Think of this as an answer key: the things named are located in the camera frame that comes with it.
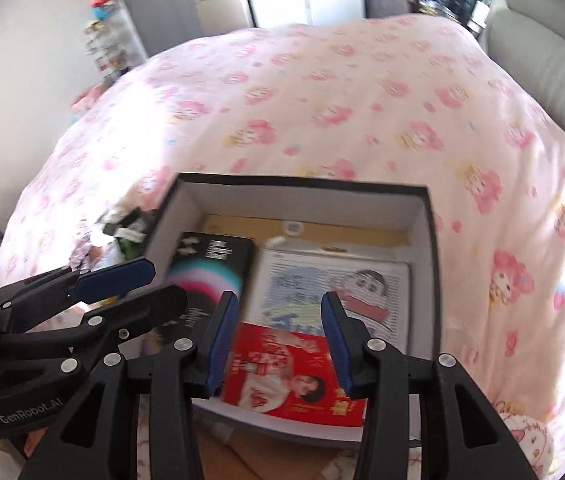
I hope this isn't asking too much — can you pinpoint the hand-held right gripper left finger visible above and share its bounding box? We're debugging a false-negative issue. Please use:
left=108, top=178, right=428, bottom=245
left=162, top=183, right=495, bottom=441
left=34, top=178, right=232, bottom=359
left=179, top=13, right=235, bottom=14
left=18, top=291, right=240, bottom=480

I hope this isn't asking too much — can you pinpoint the red printed packet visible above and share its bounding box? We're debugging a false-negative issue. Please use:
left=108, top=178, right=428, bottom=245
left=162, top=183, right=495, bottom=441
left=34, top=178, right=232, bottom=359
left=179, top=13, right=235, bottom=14
left=221, top=321, right=369, bottom=429

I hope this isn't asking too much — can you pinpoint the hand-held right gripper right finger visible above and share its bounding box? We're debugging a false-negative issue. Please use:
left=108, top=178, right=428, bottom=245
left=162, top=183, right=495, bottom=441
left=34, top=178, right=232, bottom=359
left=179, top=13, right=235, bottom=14
left=321, top=291, right=538, bottom=480

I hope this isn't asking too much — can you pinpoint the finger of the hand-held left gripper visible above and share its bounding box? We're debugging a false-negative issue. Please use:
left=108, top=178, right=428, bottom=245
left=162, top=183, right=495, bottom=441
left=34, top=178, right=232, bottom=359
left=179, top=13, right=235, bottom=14
left=0, top=284, right=189, bottom=373
left=0, top=258, right=156, bottom=331

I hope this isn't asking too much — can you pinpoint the grey door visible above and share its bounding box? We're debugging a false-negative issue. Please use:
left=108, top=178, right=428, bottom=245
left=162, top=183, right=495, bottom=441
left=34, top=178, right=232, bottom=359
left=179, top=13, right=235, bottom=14
left=107, top=0, right=203, bottom=56

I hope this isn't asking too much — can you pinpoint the pink cartoon plush pillow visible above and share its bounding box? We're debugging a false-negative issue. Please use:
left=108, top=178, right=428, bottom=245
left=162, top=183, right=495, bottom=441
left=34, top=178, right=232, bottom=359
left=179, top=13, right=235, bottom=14
left=499, top=407, right=555, bottom=480

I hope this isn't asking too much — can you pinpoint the small black box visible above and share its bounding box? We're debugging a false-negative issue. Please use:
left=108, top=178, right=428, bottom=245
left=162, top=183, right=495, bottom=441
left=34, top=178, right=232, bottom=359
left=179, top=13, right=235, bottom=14
left=162, top=231, right=256, bottom=356

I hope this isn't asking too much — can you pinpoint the white shelf rack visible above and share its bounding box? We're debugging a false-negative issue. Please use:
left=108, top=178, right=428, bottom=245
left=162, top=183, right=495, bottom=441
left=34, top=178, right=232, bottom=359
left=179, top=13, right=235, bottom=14
left=82, top=10, right=148, bottom=81

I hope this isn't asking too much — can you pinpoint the pink printed blanket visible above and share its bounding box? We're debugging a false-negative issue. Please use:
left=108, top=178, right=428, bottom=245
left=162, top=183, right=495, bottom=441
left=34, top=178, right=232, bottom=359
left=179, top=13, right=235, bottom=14
left=0, top=12, right=565, bottom=480

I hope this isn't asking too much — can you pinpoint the black cardboard container box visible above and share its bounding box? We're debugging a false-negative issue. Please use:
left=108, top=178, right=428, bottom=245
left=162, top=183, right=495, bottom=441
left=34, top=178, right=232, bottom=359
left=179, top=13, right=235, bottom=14
left=143, top=172, right=437, bottom=448

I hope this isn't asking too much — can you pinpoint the pink basket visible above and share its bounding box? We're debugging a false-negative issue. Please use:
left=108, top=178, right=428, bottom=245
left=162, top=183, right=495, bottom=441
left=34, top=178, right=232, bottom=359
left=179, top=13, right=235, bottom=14
left=71, top=85, right=108, bottom=111

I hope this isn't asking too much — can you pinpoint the grey padded headboard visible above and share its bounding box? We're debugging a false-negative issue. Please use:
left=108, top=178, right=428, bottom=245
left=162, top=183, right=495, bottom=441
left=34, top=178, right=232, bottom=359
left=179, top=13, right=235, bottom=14
left=479, top=0, right=565, bottom=161

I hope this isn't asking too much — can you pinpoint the black white small packet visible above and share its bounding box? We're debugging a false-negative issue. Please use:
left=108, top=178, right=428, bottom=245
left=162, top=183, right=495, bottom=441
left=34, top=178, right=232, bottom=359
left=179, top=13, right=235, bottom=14
left=104, top=207, right=159, bottom=243

